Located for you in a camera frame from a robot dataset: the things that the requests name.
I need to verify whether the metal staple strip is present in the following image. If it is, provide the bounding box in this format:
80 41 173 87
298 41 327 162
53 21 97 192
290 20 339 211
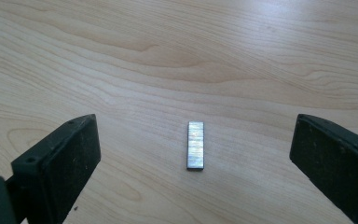
186 120 205 171

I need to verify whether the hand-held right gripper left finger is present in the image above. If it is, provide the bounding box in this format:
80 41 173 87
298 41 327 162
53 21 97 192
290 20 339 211
10 114 102 224

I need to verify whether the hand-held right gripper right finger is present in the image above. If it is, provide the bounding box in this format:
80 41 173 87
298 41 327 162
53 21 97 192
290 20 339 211
289 113 358 224

